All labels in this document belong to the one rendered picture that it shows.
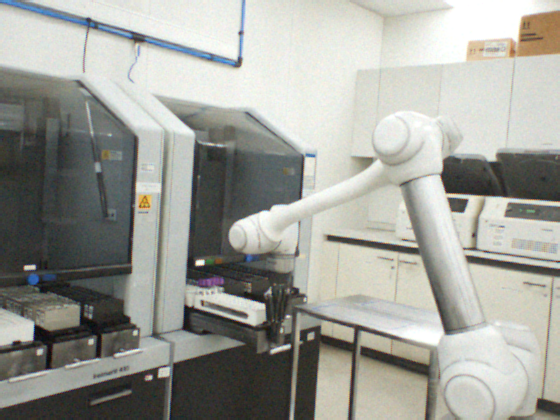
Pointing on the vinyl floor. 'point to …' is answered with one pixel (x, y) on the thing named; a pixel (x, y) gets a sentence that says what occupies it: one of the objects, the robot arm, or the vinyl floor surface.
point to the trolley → (357, 312)
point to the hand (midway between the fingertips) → (275, 332)
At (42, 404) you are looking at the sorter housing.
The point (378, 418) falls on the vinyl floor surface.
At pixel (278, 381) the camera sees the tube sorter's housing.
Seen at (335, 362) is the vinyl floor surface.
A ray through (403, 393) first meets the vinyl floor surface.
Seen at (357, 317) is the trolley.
